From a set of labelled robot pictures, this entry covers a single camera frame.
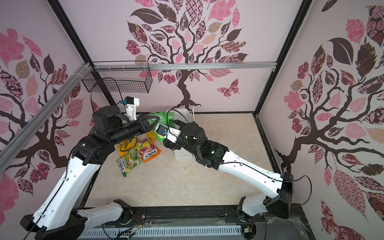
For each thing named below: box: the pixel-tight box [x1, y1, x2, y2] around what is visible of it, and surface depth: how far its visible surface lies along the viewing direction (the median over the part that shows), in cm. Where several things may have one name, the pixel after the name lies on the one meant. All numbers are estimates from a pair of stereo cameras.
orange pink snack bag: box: [136, 138, 162, 164], surface depth 96 cm
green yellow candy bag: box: [116, 148, 143, 177], surface depth 89 cm
